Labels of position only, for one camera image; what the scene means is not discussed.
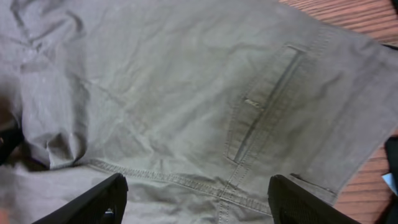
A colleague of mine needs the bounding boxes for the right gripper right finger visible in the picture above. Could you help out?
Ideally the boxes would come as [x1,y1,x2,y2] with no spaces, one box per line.
[268,175,359,224]

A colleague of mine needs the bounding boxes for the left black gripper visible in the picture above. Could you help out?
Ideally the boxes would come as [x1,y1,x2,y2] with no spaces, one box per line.
[0,128,24,165]

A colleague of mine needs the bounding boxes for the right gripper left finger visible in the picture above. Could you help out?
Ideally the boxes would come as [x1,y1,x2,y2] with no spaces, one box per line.
[33,173,128,224]

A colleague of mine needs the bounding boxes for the grey shorts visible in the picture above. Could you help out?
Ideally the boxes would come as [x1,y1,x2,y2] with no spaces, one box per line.
[1,0,397,223]

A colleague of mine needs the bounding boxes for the light blue garment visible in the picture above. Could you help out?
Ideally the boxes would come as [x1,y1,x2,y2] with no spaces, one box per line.
[382,173,397,195]

